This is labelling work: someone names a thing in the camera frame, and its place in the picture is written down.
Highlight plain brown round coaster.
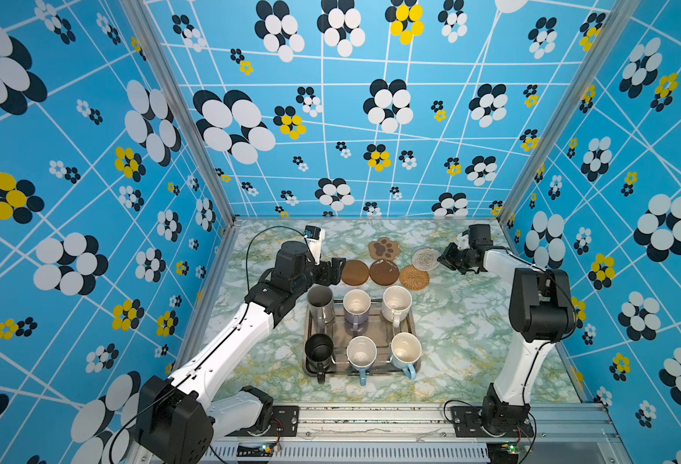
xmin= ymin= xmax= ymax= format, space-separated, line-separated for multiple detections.
xmin=341 ymin=259 xmax=369 ymax=287

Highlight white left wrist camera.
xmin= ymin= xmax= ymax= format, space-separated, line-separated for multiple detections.
xmin=304 ymin=225 xmax=325 ymax=265

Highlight aluminium corner post right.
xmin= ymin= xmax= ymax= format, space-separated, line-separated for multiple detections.
xmin=498 ymin=0 xmax=641 ymax=228

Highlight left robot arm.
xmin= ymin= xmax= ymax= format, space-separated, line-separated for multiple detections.
xmin=131 ymin=239 xmax=346 ymax=463

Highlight blue handled cream mug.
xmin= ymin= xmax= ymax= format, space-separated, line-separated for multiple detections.
xmin=390 ymin=333 xmax=423 ymax=381

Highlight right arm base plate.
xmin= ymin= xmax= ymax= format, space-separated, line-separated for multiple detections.
xmin=448 ymin=405 xmax=535 ymax=439

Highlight aluminium front rail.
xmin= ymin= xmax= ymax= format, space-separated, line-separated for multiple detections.
xmin=192 ymin=400 xmax=632 ymax=463

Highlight scratched brown round coaster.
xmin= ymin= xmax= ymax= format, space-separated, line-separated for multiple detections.
xmin=369 ymin=259 xmax=400 ymax=286

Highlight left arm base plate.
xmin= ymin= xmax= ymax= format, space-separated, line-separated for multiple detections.
xmin=228 ymin=405 xmax=301 ymax=438

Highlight white ceramic mug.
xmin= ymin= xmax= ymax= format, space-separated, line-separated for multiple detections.
xmin=382 ymin=285 xmax=412 ymax=329

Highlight metal serving tray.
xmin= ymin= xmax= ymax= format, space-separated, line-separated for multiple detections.
xmin=305 ymin=298 xmax=422 ymax=377

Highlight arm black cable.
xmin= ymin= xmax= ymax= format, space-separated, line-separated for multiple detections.
xmin=244 ymin=225 xmax=309 ymax=291
xmin=441 ymin=338 xmax=553 ymax=464

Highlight aluminium corner post left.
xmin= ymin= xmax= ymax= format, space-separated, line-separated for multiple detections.
xmin=118 ymin=0 xmax=238 ymax=227

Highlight stainless steel cup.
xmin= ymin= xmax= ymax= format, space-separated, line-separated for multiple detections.
xmin=307 ymin=285 xmax=336 ymax=332

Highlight paw print cork coaster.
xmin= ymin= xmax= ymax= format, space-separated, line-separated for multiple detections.
xmin=369 ymin=237 xmax=400 ymax=261

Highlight light blue mug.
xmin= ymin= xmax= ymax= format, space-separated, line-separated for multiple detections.
xmin=346 ymin=336 xmax=377 ymax=387

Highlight purple ceramic mug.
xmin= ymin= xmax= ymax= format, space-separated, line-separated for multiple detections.
xmin=342 ymin=289 xmax=371 ymax=333

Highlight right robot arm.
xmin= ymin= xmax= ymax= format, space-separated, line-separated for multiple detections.
xmin=437 ymin=243 xmax=576 ymax=435

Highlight black mug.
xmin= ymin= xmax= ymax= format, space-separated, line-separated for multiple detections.
xmin=305 ymin=334 xmax=335 ymax=385

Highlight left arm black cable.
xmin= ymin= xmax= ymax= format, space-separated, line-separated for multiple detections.
xmin=244 ymin=225 xmax=309 ymax=291

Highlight aluminium corner post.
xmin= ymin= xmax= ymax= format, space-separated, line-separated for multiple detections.
xmin=118 ymin=0 xmax=238 ymax=227
xmin=498 ymin=0 xmax=641 ymax=228

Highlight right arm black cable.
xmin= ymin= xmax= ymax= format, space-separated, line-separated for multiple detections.
xmin=441 ymin=338 xmax=553 ymax=464

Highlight rattan wicker round coaster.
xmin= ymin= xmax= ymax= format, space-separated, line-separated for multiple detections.
xmin=399 ymin=265 xmax=430 ymax=291

